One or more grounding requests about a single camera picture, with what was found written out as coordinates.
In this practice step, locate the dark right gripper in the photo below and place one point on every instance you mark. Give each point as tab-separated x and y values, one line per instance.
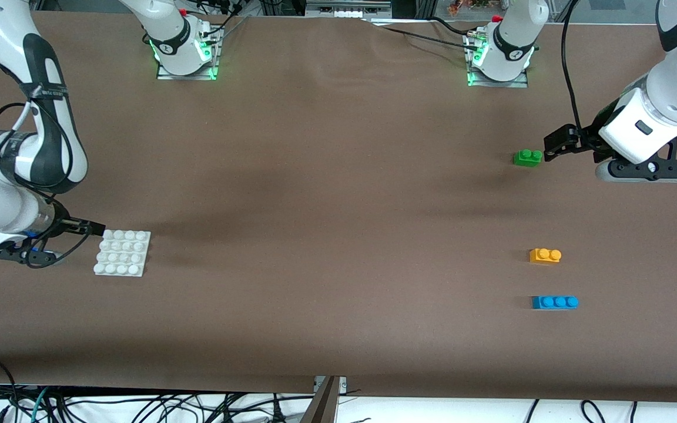
63	224

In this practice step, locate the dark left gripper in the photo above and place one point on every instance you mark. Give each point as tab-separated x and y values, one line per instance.
587	140

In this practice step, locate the white studded base plate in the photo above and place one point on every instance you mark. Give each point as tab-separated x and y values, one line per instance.
121	252

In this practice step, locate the yellow two-stud block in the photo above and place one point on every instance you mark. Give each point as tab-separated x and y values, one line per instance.
544	257

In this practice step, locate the green two-stud block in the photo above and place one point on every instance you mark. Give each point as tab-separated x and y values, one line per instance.
528	158

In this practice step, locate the blue three-stud block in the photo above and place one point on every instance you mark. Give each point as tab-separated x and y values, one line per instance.
553	302

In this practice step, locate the brown table cover sheet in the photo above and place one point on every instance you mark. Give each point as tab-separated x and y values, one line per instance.
256	323

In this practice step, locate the white power strip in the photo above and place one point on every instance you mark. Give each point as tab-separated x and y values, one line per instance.
344	12

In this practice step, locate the dark diagonal table beam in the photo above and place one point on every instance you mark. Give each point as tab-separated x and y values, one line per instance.
321	408

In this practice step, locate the metal table edge bracket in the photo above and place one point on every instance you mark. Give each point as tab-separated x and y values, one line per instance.
343	385

